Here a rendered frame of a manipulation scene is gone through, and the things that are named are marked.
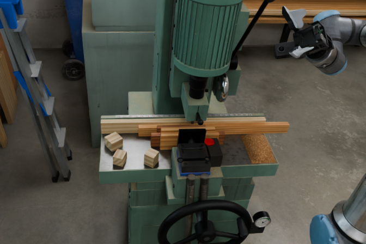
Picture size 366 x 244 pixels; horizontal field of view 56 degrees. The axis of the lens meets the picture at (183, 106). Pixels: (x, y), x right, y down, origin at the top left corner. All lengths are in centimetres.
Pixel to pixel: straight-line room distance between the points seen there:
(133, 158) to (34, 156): 143
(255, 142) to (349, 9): 276
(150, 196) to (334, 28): 86
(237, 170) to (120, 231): 103
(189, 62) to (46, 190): 152
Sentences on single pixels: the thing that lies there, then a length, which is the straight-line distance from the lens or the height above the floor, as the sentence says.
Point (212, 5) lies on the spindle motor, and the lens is 91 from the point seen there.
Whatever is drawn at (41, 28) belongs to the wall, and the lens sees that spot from 359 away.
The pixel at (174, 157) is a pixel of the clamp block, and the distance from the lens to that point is 107.
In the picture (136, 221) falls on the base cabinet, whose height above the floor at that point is 62.
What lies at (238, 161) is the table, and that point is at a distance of 118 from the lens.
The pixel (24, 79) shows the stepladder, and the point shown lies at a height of 75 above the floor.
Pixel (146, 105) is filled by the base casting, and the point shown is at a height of 80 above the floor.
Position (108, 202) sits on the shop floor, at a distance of 216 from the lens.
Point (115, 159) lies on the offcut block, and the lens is 111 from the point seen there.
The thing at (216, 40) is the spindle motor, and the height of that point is 132.
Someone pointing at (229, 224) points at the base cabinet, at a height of 56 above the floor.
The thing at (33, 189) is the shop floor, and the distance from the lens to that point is 230.
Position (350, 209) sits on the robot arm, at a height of 98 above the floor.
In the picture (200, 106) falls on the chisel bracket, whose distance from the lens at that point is 111.
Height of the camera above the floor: 173
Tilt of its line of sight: 37 degrees down
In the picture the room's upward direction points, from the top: 7 degrees clockwise
